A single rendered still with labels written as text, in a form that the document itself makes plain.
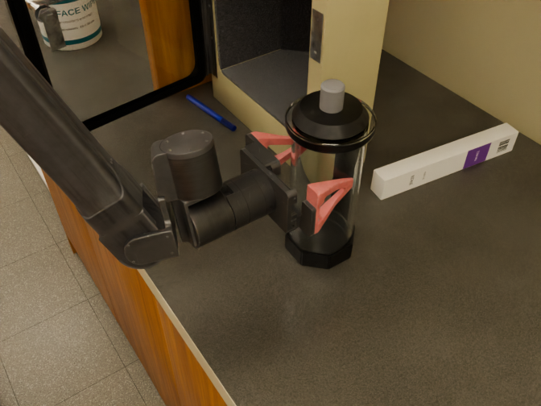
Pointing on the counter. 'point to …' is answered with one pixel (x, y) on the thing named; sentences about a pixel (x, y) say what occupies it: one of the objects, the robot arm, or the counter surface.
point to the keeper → (316, 35)
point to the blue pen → (211, 113)
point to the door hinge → (209, 37)
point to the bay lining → (260, 28)
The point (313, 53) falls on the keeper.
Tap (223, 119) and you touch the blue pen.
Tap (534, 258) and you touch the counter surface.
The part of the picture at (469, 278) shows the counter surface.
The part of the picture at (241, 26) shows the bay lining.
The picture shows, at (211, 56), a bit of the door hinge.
